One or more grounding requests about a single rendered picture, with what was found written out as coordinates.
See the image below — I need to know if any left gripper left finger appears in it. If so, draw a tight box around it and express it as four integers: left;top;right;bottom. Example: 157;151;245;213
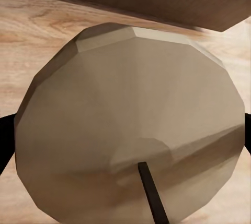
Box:
0;114;16;175

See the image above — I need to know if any pillar candle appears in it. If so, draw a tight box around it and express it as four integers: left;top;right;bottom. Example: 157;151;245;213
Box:
14;22;245;224

